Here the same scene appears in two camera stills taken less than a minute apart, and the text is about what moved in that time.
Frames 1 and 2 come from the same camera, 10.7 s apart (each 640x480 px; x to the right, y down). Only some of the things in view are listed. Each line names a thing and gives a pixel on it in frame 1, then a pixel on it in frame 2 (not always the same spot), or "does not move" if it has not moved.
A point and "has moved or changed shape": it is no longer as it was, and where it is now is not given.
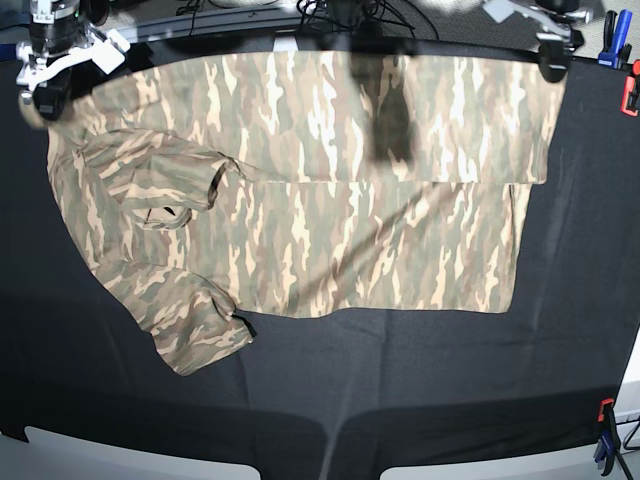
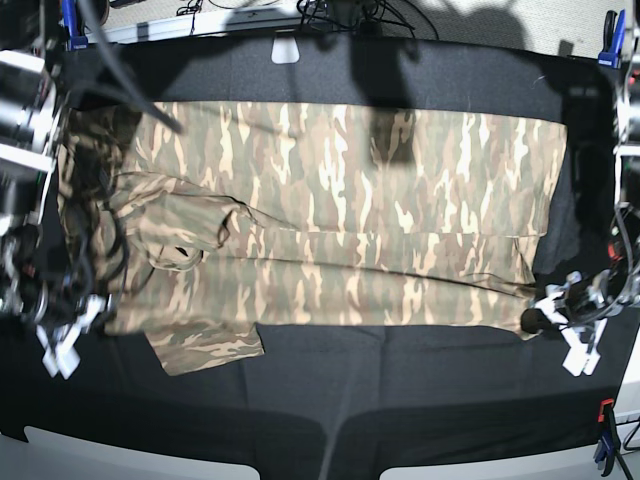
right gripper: [557, 43] to [573, 305]
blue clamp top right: [616, 50] does not move
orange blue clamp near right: [606, 447] does not move
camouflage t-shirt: [299, 181] has moved or changed shape
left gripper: [52, 97] to [58, 341]
